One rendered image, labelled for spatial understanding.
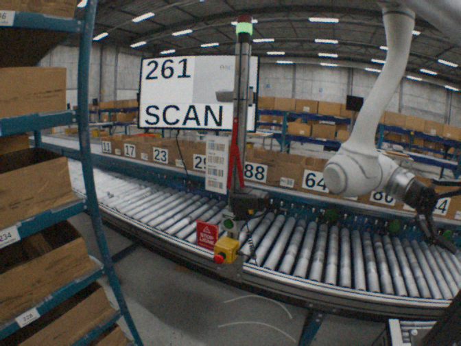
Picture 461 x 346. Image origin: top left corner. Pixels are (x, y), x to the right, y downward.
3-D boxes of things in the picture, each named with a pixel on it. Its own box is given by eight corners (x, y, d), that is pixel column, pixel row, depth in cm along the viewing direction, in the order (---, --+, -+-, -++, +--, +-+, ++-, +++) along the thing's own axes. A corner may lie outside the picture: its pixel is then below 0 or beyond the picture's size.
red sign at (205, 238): (196, 246, 87) (195, 219, 83) (197, 244, 88) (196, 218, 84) (230, 258, 80) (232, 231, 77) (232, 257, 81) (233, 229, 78)
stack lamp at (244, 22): (233, 31, 59) (234, 15, 58) (239, 36, 64) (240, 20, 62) (248, 30, 57) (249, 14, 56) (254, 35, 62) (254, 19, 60)
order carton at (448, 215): (417, 215, 94) (426, 187, 89) (405, 198, 119) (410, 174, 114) (464, 223, 78) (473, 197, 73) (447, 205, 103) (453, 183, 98)
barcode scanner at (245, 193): (264, 227, 65) (263, 195, 63) (229, 222, 70) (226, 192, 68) (270, 217, 71) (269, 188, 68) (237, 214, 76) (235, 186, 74)
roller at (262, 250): (244, 272, 85) (245, 263, 83) (277, 220, 130) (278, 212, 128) (256, 275, 83) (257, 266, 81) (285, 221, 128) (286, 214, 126)
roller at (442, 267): (453, 309, 45) (459, 301, 44) (424, 247, 90) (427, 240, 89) (460, 309, 43) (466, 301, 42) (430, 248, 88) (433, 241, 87)
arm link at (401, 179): (392, 169, 47) (410, 180, 43) (405, 164, 51) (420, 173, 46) (382, 198, 52) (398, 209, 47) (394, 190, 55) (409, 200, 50)
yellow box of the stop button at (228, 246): (211, 261, 76) (211, 246, 74) (221, 250, 83) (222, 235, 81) (247, 274, 70) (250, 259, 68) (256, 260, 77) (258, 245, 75)
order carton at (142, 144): (122, 157, 189) (121, 139, 184) (145, 152, 215) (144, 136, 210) (150, 163, 173) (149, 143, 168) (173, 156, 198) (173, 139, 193)
